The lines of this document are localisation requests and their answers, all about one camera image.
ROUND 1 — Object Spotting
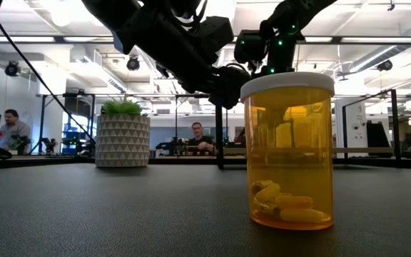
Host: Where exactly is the person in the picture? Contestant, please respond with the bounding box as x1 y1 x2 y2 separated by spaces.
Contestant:
0 109 31 153
187 121 215 154

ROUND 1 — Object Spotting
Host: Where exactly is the large orange pill bottle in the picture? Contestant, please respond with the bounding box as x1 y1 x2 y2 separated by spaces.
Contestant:
240 72 336 232

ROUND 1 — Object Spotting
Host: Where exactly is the black ceiling spotlight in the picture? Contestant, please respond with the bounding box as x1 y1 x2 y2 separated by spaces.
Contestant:
126 55 141 71
4 62 19 78
376 59 394 71

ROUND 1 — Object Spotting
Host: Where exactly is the green succulent plant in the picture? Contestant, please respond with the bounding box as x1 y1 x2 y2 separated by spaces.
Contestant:
101 94 143 116

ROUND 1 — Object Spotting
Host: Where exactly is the white geometric plant pot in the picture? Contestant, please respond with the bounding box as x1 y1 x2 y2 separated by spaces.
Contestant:
95 113 151 168

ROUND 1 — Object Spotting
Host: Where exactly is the white pillar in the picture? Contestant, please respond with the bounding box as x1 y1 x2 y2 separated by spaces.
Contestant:
335 98 370 160

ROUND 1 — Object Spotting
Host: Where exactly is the black table mat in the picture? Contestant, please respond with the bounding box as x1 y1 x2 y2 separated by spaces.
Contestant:
0 163 411 257

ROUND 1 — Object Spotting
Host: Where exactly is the black overhead light bar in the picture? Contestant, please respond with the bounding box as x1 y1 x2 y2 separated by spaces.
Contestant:
0 34 411 46

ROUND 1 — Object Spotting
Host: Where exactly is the wooden shelf black frame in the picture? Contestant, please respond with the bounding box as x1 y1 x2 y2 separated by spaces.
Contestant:
214 88 402 171

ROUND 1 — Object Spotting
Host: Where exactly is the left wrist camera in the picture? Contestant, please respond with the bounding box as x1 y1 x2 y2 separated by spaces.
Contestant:
191 16 235 65

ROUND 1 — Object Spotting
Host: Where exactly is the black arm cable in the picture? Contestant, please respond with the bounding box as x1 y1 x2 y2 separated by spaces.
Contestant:
0 18 98 147

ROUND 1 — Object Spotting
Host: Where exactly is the black metal rig frame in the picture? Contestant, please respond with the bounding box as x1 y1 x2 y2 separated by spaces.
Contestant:
0 93 411 171

